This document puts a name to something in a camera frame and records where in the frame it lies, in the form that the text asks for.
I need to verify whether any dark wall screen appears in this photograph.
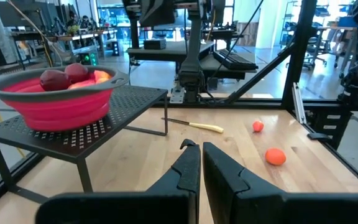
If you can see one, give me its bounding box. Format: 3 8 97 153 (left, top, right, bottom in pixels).
0 1 60 28

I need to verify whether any small black box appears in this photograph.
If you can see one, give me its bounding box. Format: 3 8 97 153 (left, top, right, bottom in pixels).
144 38 167 50

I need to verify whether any black perforated metal shelf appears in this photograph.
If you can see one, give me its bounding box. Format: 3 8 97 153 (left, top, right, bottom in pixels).
0 85 170 205

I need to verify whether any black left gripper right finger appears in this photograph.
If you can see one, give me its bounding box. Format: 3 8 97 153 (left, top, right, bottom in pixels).
203 142 358 224

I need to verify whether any black keyboard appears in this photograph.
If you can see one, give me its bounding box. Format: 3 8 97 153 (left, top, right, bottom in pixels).
212 49 259 71

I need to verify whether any dark computer monitor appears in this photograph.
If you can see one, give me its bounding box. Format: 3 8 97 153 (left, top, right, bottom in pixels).
140 0 175 27
211 0 226 24

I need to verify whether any red collapsible bowl grey rim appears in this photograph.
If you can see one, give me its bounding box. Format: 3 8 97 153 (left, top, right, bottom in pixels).
0 64 130 133

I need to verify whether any wooden work table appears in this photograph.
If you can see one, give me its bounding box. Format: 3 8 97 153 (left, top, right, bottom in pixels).
9 29 117 68

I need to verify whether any thin black cable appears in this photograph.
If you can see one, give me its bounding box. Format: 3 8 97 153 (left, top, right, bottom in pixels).
208 0 264 85

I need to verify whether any blue bin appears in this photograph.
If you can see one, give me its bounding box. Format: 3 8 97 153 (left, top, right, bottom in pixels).
337 16 358 29

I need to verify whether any silver aluminium rail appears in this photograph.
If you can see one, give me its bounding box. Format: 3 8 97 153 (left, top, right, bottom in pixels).
291 82 308 125

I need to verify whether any person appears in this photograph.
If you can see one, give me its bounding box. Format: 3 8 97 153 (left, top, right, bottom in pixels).
80 15 93 30
68 11 78 28

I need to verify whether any black office chair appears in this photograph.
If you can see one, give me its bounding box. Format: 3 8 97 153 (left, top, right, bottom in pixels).
303 36 328 72

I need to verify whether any dark grey keyboard tray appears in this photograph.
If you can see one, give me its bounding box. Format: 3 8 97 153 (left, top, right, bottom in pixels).
199 52 259 82

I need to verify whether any knife with cream handle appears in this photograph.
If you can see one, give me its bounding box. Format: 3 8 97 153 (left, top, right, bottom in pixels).
161 117 224 134

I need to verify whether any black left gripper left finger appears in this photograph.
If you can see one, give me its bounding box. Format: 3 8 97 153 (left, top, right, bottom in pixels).
35 139 201 224

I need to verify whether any red yellow mango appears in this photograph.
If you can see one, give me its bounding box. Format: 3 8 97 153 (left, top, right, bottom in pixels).
68 78 99 91

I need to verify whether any yellow hanging cord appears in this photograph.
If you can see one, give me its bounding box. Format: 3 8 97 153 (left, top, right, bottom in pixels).
6 0 55 68

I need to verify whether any dark grey desk top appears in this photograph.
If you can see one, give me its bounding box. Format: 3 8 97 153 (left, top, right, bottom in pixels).
126 39 214 63

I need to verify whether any silver arm base bracket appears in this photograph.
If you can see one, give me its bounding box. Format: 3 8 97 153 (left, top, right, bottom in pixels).
168 86 186 104

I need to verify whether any dark red plum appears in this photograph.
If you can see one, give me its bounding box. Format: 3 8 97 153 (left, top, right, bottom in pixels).
64 63 90 84
39 69 73 92

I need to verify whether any grey box with green lights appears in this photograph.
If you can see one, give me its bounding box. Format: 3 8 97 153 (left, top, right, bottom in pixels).
77 50 99 67

